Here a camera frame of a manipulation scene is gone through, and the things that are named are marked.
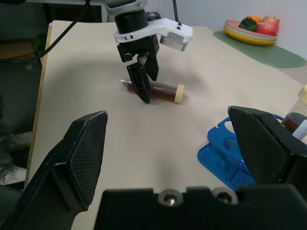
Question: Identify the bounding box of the blue test tube rack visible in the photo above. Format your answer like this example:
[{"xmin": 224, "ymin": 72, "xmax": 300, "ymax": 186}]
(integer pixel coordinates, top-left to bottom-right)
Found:
[{"xmin": 197, "ymin": 114, "xmax": 286, "ymax": 192}]

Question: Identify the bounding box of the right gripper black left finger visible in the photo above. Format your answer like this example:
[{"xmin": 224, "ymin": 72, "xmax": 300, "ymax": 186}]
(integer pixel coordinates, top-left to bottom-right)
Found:
[{"xmin": 0, "ymin": 110, "xmax": 109, "ymax": 230}]

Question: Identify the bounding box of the orange toy fruit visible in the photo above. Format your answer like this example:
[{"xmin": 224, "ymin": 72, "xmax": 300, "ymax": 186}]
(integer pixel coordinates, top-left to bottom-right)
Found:
[{"xmin": 246, "ymin": 15, "xmax": 262, "ymax": 24}]

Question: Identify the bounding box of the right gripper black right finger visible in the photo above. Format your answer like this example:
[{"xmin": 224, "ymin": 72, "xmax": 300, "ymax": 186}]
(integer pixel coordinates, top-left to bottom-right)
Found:
[{"xmin": 227, "ymin": 105, "xmax": 307, "ymax": 188}]

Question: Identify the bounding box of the dark green toy vegetable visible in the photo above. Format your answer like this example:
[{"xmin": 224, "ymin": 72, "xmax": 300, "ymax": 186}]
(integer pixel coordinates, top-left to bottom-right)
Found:
[{"xmin": 239, "ymin": 17, "xmax": 258, "ymax": 32}]

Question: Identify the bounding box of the green oval table mat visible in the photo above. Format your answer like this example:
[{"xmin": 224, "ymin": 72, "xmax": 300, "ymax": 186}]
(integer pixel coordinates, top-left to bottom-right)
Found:
[{"xmin": 213, "ymin": 30, "xmax": 307, "ymax": 69}]

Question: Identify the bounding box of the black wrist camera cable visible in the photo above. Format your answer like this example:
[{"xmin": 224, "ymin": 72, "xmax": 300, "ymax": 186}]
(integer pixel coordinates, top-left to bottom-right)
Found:
[{"xmin": 172, "ymin": 0, "xmax": 182, "ymax": 26}]

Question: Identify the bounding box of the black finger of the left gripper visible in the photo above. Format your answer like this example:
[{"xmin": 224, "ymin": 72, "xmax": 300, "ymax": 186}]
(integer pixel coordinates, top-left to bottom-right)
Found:
[
  {"xmin": 126, "ymin": 57, "xmax": 153, "ymax": 104},
  {"xmin": 144, "ymin": 55, "xmax": 160, "ymax": 82}
]

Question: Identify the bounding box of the light green plate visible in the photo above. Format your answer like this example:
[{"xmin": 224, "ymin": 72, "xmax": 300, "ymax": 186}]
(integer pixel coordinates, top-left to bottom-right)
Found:
[{"xmin": 224, "ymin": 25, "xmax": 278, "ymax": 40}]

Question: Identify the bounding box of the green round object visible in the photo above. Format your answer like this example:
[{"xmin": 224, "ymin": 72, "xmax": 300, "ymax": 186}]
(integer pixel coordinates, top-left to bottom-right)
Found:
[{"xmin": 33, "ymin": 33, "xmax": 48, "ymax": 55}]

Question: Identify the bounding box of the long black arm cable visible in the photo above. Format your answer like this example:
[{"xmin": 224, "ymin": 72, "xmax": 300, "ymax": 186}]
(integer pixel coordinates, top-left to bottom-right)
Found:
[{"xmin": 0, "ymin": 0, "xmax": 93, "ymax": 64}]

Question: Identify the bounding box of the brown liquid test tube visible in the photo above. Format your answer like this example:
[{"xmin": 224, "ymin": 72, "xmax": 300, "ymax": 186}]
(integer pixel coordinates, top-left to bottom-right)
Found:
[
  {"xmin": 281, "ymin": 84, "xmax": 307, "ymax": 135},
  {"xmin": 119, "ymin": 79, "xmax": 185, "ymax": 104}
]

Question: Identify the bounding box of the red toy fruit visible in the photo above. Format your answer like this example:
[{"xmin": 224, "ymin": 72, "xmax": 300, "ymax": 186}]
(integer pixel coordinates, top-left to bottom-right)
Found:
[{"xmin": 254, "ymin": 16, "xmax": 281, "ymax": 36}]

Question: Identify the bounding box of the white sneaker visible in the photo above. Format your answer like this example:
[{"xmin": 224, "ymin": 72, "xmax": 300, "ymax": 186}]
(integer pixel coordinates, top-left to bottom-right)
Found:
[
  {"xmin": 0, "ymin": 132, "xmax": 33, "ymax": 153},
  {"xmin": 0, "ymin": 166, "xmax": 28, "ymax": 185}
]

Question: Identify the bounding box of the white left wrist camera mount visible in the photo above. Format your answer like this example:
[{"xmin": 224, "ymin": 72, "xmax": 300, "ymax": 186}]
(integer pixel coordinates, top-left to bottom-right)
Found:
[{"xmin": 113, "ymin": 17, "xmax": 194, "ymax": 52}]

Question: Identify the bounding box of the pink plate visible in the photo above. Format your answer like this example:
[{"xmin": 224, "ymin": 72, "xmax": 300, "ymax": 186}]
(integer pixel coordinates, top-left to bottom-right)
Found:
[{"xmin": 224, "ymin": 19, "xmax": 279, "ymax": 37}]

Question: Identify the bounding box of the yellow plate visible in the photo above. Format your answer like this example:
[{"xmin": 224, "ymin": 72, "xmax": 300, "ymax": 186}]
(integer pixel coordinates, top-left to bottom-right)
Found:
[{"xmin": 224, "ymin": 28, "xmax": 277, "ymax": 46}]

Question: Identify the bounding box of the white capped test tube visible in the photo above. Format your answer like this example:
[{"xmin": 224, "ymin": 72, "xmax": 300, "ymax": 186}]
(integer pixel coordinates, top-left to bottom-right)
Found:
[{"xmin": 293, "ymin": 119, "xmax": 307, "ymax": 141}]

